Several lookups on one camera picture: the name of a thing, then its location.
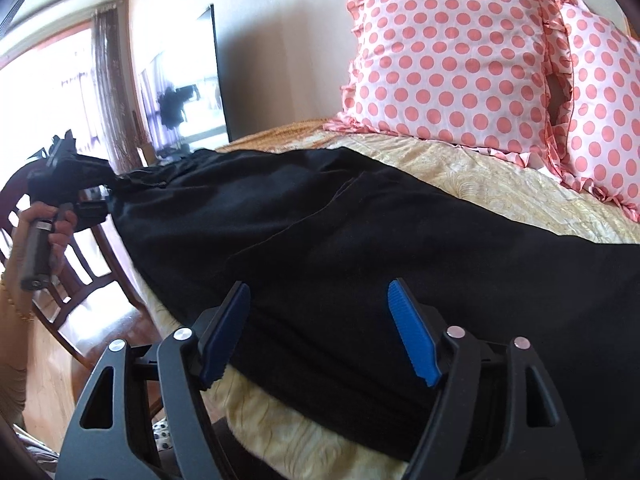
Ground sheer patterned curtain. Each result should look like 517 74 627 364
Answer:
91 4 147 173

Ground person's left forearm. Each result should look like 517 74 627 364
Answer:
0 260 37 413

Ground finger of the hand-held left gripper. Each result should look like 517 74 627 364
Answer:
74 186 115 233
72 154 122 187

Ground yellow patterned blanket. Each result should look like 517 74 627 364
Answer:
205 130 640 480

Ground bright window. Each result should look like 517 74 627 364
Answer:
0 25 117 188

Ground golden woven mat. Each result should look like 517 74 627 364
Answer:
215 116 352 155

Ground black flat television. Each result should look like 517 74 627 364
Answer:
137 4 232 155

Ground person's left hand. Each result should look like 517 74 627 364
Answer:
7 201 80 283

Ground pink polka dot pillow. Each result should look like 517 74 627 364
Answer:
322 0 576 168
542 0 640 221

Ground dark wooden chair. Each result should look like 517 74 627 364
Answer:
0 165 163 368

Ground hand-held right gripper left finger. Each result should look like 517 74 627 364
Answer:
55 280 252 480

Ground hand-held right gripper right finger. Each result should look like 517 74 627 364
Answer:
387 278 586 480

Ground spotted white cloth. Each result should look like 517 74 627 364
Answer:
150 417 178 466

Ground black pants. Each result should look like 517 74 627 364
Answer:
107 147 640 480

